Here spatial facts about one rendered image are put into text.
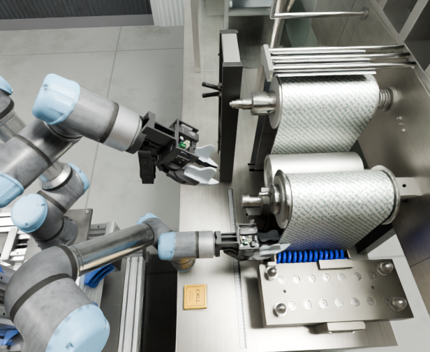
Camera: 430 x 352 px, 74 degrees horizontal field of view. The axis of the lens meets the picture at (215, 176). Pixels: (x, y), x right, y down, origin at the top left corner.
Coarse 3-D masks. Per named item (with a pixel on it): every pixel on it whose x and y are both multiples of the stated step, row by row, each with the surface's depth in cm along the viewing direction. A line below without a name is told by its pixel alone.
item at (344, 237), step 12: (300, 228) 73; (312, 228) 73; (324, 228) 73; (336, 228) 74; (348, 228) 74; (360, 228) 74; (372, 228) 75; (288, 240) 80; (300, 240) 80; (312, 240) 80; (324, 240) 81; (336, 240) 81; (348, 240) 82
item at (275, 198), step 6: (270, 186) 73; (276, 186) 70; (270, 192) 73; (276, 192) 69; (270, 198) 74; (276, 198) 68; (270, 204) 73; (276, 204) 68; (270, 210) 74; (276, 210) 69
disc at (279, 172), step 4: (276, 172) 74; (280, 172) 70; (280, 176) 70; (284, 176) 67; (284, 180) 67; (284, 184) 67; (284, 188) 67; (288, 192) 65; (288, 196) 65; (288, 200) 65; (288, 204) 65; (288, 208) 65; (288, 212) 65; (288, 216) 65; (276, 220) 76; (284, 220) 68; (280, 224) 72; (284, 224) 68
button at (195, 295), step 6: (186, 288) 91; (192, 288) 91; (198, 288) 91; (204, 288) 91; (186, 294) 90; (192, 294) 90; (198, 294) 90; (204, 294) 90; (186, 300) 89; (192, 300) 89; (198, 300) 89; (204, 300) 89; (186, 306) 89; (192, 306) 89; (198, 306) 89; (204, 306) 89
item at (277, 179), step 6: (276, 180) 72; (288, 180) 69; (282, 186) 67; (288, 186) 67; (282, 192) 67; (282, 198) 67; (282, 204) 67; (282, 210) 67; (276, 216) 73; (282, 216) 68
